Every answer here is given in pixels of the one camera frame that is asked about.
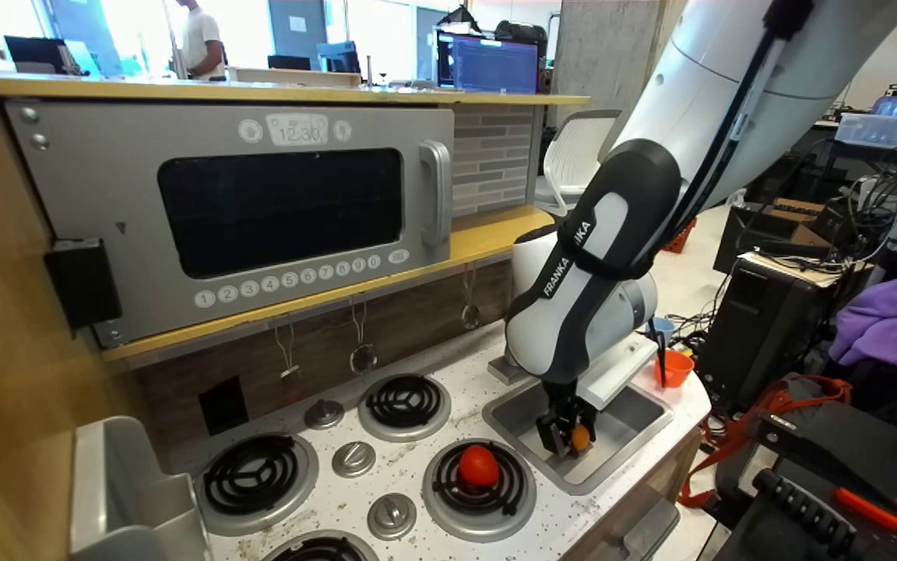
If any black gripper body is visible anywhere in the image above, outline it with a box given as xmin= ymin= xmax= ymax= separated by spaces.
xmin=545 ymin=381 xmax=596 ymax=434

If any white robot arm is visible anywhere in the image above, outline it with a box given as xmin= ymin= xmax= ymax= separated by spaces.
xmin=505 ymin=0 xmax=897 ymax=456

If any grey toy sink basin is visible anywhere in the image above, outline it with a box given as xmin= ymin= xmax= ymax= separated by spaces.
xmin=478 ymin=374 xmax=676 ymax=498

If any front right stove burner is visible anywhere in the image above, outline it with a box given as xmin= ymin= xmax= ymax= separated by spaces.
xmin=419 ymin=440 xmax=535 ymax=542

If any stove burner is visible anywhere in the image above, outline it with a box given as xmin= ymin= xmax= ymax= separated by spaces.
xmin=358 ymin=374 xmax=451 ymax=442
xmin=419 ymin=440 xmax=535 ymax=542
xmin=196 ymin=434 xmax=318 ymax=537
xmin=262 ymin=529 xmax=376 ymax=561

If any back right stove burner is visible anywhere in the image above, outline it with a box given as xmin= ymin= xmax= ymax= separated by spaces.
xmin=358 ymin=374 xmax=451 ymax=442

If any front left stove burner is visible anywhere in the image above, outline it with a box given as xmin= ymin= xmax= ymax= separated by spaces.
xmin=262 ymin=529 xmax=376 ymax=561

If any back left stove burner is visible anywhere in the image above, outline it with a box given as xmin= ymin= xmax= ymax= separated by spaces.
xmin=196 ymin=434 xmax=318 ymax=537

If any red ball on burner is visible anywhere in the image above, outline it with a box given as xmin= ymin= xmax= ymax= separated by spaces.
xmin=459 ymin=447 xmax=501 ymax=488

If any purple cloth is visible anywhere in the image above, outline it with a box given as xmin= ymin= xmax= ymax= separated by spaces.
xmin=827 ymin=277 xmax=897 ymax=366

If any toy microwave oven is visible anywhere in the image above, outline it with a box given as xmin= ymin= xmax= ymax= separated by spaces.
xmin=2 ymin=101 xmax=453 ymax=348

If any person in white shirt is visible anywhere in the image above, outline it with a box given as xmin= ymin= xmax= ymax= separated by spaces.
xmin=171 ymin=0 xmax=228 ymax=82

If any orange clamp handle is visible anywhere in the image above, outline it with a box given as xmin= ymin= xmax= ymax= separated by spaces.
xmin=756 ymin=415 xmax=897 ymax=537

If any black wall-mounted box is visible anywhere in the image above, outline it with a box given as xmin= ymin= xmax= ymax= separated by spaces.
xmin=43 ymin=236 xmax=122 ymax=331

